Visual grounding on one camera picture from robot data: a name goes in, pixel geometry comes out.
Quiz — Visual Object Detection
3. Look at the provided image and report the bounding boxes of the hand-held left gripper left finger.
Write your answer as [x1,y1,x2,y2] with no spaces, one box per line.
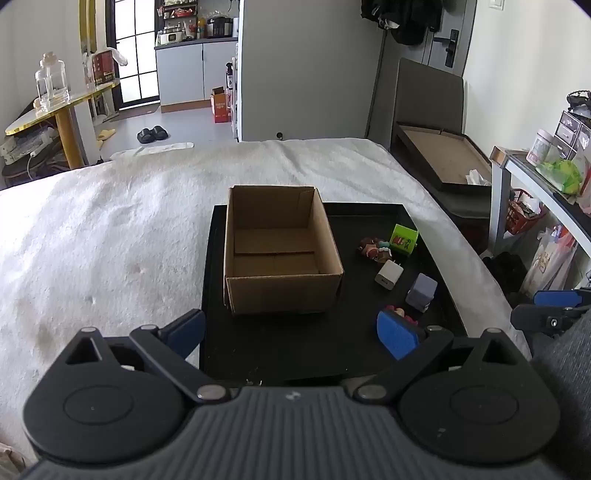
[64,309,230,407]

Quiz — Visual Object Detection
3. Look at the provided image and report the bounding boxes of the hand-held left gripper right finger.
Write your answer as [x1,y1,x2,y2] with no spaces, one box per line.
[355,310,532,402]

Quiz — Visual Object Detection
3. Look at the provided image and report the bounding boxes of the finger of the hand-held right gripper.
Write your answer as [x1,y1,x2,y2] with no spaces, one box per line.
[533,288,591,306]
[511,305,591,333]

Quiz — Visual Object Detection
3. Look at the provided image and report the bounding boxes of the small pink figurine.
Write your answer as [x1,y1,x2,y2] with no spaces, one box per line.
[385,305,419,326]

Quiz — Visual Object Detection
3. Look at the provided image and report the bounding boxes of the purple cube toy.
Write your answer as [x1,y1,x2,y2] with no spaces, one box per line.
[405,272,438,313]

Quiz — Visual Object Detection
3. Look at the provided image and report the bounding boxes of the white charger plug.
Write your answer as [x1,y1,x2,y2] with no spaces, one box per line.
[375,260,403,291]

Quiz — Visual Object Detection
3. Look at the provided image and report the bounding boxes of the brown pink figurine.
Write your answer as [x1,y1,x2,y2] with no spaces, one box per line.
[358,237,392,264]

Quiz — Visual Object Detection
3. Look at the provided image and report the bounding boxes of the green printed toy box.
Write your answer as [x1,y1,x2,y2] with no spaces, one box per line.
[389,224,420,256]

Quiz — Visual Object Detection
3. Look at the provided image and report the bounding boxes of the black tray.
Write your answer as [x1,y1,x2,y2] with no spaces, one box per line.
[199,202,467,386]

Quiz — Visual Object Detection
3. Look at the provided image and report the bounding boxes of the brown cardboard box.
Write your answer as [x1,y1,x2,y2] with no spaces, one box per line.
[223,185,345,315]

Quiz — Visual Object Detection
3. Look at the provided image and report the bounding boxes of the white shopping bag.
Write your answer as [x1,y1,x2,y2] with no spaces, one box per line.
[519,226,578,296]

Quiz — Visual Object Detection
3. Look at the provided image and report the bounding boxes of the black bag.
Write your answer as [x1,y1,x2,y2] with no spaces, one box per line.
[482,251,527,294]

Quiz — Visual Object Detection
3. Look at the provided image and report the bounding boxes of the person's grey trouser leg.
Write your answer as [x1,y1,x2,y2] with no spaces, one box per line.
[531,309,591,462]

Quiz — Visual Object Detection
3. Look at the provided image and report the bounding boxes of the red basket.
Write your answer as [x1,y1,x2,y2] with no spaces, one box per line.
[505,188,548,235]

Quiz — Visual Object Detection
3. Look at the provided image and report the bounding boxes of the white blanket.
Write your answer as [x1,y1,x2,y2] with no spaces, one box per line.
[0,138,532,462]

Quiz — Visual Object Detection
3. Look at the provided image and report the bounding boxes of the green bag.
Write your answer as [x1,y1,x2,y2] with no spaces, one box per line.
[536,158,583,195]

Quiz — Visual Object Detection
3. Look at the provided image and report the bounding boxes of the white side table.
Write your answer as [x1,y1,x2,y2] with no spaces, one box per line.
[489,147,591,252]

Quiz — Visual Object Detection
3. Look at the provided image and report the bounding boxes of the white plastic jar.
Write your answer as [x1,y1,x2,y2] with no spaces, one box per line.
[526,129,555,166]

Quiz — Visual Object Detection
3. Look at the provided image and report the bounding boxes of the small drawer organizer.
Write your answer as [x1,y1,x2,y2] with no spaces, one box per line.
[554,110,591,160]

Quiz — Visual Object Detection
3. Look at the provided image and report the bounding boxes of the dark framed brown board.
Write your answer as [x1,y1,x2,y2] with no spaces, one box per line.
[397,122,492,192]

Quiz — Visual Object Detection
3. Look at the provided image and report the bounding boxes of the white cloth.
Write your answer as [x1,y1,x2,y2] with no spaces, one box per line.
[111,141,195,160]

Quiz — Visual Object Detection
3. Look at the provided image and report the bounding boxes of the orange carton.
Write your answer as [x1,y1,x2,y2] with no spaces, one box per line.
[211,87,232,124]

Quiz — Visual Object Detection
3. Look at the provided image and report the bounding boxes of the grey upholstered chair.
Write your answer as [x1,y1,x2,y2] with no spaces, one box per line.
[390,58,492,250]

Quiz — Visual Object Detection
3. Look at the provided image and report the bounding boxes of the gold rimmed round table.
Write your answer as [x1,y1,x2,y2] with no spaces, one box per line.
[4,78,122,169]

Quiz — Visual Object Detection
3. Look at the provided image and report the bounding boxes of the white kitchen cabinet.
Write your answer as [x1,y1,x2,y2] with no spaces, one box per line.
[154,38,238,107]

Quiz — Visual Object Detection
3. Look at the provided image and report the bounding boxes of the black door lock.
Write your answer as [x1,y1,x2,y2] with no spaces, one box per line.
[434,28,460,69]

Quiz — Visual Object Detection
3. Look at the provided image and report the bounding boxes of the red box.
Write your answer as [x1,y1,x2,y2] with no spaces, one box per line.
[91,51,116,86]

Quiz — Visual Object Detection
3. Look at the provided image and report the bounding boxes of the clear glass bottle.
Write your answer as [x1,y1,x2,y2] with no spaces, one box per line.
[36,52,71,112]

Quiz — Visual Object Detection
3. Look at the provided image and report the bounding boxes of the black framed glass door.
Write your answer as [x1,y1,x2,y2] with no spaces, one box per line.
[108,0,160,109]

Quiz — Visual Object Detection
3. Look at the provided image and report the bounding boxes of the black hanging clothes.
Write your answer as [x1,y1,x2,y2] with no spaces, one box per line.
[360,0,444,45]

